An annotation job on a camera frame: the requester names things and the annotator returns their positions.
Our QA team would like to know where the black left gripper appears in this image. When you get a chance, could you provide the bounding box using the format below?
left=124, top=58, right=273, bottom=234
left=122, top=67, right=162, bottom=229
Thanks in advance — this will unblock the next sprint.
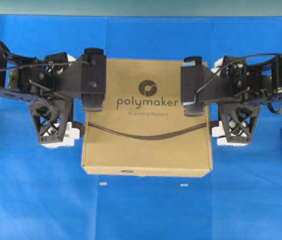
left=44, top=48, right=106, bottom=112

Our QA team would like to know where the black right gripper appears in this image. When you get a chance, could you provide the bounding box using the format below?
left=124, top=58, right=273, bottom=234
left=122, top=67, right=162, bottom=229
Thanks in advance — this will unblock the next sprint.
left=180, top=56, right=247, bottom=117

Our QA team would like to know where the brown polymaker cardboard box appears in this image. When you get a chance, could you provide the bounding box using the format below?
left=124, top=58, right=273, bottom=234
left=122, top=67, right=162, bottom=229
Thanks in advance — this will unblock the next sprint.
left=81, top=58, right=213, bottom=178

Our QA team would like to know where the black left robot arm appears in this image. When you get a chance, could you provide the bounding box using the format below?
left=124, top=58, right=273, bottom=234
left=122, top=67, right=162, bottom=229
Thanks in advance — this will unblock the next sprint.
left=0, top=41, right=107, bottom=112

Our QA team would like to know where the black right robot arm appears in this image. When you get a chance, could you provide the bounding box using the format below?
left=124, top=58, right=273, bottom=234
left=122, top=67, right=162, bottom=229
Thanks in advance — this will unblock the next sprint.
left=180, top=53, right=282, bottom=117

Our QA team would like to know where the white left tape marker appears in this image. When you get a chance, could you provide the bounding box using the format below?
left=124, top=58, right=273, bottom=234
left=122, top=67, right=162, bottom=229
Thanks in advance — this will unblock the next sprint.
left=99, top=182, right=108, bottom=186

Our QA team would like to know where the blue table cloth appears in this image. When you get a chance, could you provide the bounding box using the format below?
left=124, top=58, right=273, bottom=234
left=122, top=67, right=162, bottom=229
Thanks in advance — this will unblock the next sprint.
left=0, top=15, right=282, bottom=240

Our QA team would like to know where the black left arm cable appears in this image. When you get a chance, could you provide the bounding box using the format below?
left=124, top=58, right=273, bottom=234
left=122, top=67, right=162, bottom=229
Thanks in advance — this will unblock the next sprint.
left=0, top=59, right=92, bottom=75

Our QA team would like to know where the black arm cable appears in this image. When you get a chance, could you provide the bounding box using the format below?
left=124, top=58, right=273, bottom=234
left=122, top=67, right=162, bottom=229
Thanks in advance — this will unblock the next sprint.
left=0, top=59, right=92, bottom=75
left=193, top=52, right=282, bottom=96

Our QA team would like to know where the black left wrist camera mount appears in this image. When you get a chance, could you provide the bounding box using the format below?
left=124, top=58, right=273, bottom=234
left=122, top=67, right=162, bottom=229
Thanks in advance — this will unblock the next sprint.
left=29, top=99, right=85, bottom=149

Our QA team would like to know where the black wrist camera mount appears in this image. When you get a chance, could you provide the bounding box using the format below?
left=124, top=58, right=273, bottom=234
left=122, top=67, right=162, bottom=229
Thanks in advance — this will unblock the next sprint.
left=211, top=103, right=261, bottom=147
left=29, top=99, right=85, bottom=149

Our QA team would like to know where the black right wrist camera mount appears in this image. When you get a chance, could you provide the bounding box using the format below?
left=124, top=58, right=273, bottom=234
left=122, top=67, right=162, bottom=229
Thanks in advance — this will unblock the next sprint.
left=211, top=103, right=261, bottom=147

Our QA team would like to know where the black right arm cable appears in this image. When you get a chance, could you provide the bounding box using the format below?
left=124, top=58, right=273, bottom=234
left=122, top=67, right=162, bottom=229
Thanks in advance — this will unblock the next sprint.
left=193, top=52, right=282, bottom=96

